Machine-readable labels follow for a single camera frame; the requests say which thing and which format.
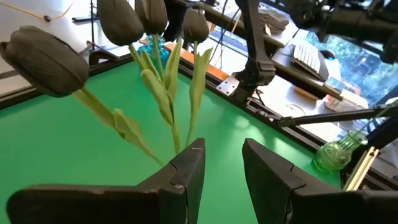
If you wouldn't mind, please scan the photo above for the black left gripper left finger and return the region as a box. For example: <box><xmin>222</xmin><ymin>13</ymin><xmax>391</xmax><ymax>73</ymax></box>
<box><xmin>6</xmin><ymin>138</ymin><xmax>206</xmax><ymax>224</ymax></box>

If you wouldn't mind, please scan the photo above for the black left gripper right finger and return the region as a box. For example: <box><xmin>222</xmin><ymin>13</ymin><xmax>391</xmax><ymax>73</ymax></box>
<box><xmin>241</xmin><ymin>138</ymin><xmax>398</xmax><ymax>224</ymax></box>

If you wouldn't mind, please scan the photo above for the blue glass vase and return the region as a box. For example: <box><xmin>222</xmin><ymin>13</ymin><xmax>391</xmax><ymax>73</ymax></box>
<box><xmin>137</xmin><ymin>33</ymin><xmax>171</xmax><ymax>68</ymax></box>

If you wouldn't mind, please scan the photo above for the black artificial tulip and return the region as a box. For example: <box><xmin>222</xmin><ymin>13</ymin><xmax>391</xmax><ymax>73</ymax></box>
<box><xmin>134</xmin><ymin>0</ymin><xmax>184</xmax><ymax>103</ymax></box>
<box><xmin>0</xmin><ymin>25</ymin><xmax>164</xmax><ymax>166</ymax></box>
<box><xmin>97</xmin><ymin>0</ymin><xmax>181</xmax><ymax>155</ymax></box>
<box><xmin>182</xmin><ymin>8</ymin><xmax>215</xmax><ymax>149</ymax></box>

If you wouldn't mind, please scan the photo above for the green glass vase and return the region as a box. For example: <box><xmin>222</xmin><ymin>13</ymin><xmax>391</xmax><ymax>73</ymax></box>
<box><xmin>313</xmin><ymin>129</ymin><xmax>369</xmax><ymax>174</ymax></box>

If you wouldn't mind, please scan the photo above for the green table mat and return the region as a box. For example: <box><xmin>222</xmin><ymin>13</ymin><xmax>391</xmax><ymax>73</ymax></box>
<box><xmin>0</xmin><ymin>60</ymin><xmax>343</xmax><ymax>224</ymax></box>

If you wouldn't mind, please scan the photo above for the computer keyboard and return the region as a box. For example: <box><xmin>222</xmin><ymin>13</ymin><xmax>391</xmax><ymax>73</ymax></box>
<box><xmin>291</xmin><ymin>39</ymin><xmax>330</xmax><ymax>82</ymax></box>

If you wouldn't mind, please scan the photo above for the black computer mouse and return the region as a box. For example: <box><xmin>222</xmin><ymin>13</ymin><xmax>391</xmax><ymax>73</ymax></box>
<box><xmin>319</xmin><ymin>49</ymin><xmax>336</xmax><ymax>60</ymax></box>

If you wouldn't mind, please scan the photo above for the black tripod stand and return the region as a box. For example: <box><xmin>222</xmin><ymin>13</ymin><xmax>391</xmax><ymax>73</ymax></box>
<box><xmin>71</xmin><ymin>0</ymin><xmax>102</xmax><ymax>50</ymax></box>

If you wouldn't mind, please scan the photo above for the grey cloth stack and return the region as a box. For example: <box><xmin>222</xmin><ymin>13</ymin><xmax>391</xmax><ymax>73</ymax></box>
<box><xmin>257</xmin><ymin>7</ymin><xmax>290</xmax><ymax>34</ymax></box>

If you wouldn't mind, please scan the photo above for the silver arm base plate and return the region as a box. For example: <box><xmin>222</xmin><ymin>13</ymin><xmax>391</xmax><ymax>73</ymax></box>
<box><xmin>216</xmin><ymin>75</ymin><xmax>241</xmax><ymax>96</ymax></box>

